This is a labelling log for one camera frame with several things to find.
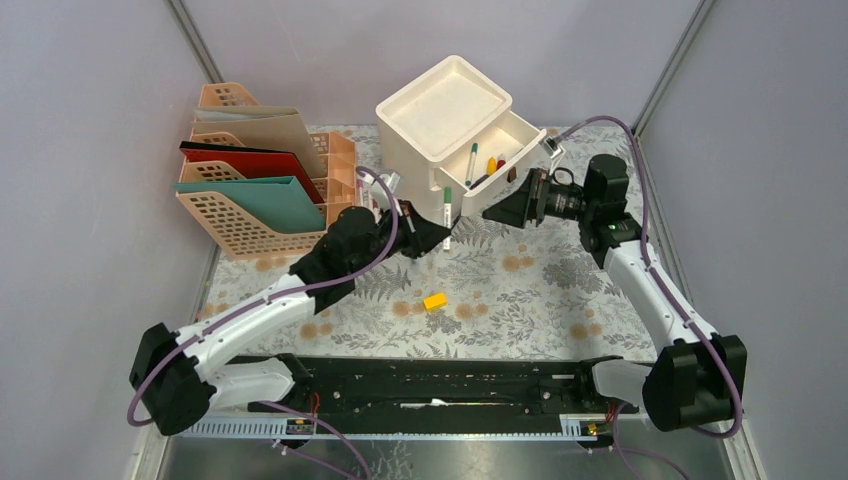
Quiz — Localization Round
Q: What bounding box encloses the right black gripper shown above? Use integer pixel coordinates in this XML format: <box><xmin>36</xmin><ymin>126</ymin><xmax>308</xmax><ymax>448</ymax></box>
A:
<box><xmin>482</xmin><ymin>168</ymin><xmax>596</xmax><ymax>229</ymax></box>

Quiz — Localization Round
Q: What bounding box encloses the white top drawer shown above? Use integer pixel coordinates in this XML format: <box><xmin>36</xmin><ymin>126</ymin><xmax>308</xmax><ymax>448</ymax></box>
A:
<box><xmin>435</xmin><ymin>111</ymin><xmax>547</xmax><ymax>216</ymax></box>

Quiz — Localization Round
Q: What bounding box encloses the green capped white marker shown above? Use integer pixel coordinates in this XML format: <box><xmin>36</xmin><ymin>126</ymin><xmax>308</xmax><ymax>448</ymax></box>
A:
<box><xmin>442</xmin><ymin>187</ymin><xmax>453</xmax><ymax>252</ymax></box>

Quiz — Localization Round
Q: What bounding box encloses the teal folder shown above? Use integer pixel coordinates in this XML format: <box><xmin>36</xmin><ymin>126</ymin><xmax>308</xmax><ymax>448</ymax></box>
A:
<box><xmin>173</xmin><ymin>176</ymin><xmax>325</xmax><ymax>234</ymax></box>

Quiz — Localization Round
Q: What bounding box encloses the white three-drawer cabinet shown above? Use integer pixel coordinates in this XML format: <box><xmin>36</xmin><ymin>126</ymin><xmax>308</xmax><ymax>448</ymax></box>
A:
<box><xmin>376</xmin><ymin>55</ymin><xmax>512</xmax><ymax>221</ymax></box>

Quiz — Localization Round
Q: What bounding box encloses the red ring binder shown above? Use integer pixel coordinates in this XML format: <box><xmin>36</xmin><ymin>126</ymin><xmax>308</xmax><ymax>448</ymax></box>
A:
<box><xmin>179</xmin><ymin>141</ymin><xmax>324</xmax><ymax>204</ymax></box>

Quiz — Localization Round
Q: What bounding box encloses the beige notebook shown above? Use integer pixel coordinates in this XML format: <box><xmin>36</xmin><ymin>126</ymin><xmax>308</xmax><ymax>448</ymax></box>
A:
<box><xmin>193</xmin><ymin>106</ymin><xmax>327</xmax><ymax>178</ymax></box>

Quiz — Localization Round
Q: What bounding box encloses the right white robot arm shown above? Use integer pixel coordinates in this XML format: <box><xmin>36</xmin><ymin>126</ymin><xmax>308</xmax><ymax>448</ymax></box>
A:
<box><xmin>482</xmin><ymin>155</ymin><xmax>747</xmax><ymax>438</ymax></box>

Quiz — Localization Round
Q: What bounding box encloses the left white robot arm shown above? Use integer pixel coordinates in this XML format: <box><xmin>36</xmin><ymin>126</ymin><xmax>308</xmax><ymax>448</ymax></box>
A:
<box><xmin>126</xmin><ymin>200</ymin><xmax>454</xmax><ymax>436</ymax></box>

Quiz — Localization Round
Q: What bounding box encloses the floral table mat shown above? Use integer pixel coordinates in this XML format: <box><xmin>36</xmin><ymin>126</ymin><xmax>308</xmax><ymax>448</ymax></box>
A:
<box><xmin>190</xmin><ymin>124</ymin><xmax>664</xmax><ymax>362</ymax></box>

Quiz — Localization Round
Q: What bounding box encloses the yellow eraser block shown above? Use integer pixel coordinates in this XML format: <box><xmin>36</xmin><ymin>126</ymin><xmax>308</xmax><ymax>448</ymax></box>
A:
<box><xmin>423</xmin><ymin>293</ymin><xmax>448</xmax><ymax>312</ymax></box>

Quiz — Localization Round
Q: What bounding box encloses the peach plastic file organizer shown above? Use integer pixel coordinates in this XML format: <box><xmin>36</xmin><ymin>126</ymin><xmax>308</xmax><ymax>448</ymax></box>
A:
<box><xmin>173</xmin><ymin>83</ymin><xmax>359</xmax><ymax>260</ymax></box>

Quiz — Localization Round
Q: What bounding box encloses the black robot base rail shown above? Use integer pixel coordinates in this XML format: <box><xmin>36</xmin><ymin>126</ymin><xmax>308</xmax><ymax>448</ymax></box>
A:
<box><xmin>225</xmin><ymin>354</ymin><xmax>637</xmax><ymax>435</ymax></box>

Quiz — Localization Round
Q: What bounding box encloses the aluminium corner frame post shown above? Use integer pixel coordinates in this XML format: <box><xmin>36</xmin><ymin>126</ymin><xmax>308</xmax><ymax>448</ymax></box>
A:
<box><xmin>164</xmin><ymin>0</ymin><xmax>224</xmax><ymax>83</ymax></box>

